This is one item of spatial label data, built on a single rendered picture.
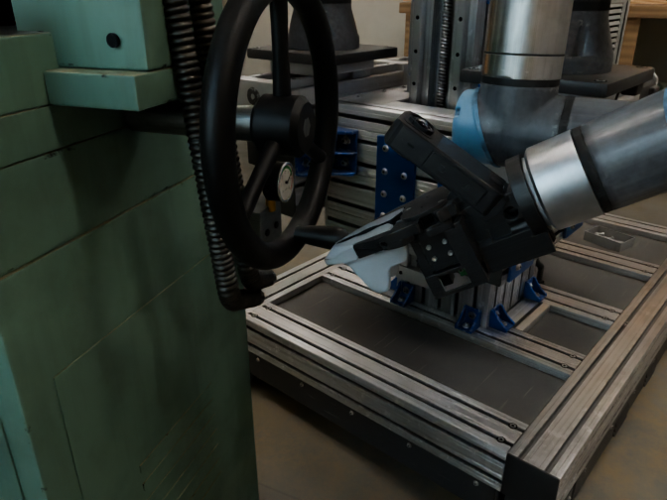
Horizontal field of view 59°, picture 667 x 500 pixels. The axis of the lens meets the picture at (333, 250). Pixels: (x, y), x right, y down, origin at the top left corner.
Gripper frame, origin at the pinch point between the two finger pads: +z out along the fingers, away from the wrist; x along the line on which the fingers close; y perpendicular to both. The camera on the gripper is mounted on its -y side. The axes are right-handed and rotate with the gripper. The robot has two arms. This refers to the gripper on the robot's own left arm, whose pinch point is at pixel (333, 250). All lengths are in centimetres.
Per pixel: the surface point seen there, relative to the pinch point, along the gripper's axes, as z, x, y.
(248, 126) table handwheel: 2.0, 0.8, -14.6
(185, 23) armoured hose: 0.2, -3.2, -24.7
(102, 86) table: 6.9, -9.1, -23.0
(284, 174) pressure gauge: 16.1, 28.2, -7.0
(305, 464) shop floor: 51, 37, 51
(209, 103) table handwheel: -2.8, -11.1, -17.1
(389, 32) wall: 67, 334, -34
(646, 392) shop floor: -12, 87, 87
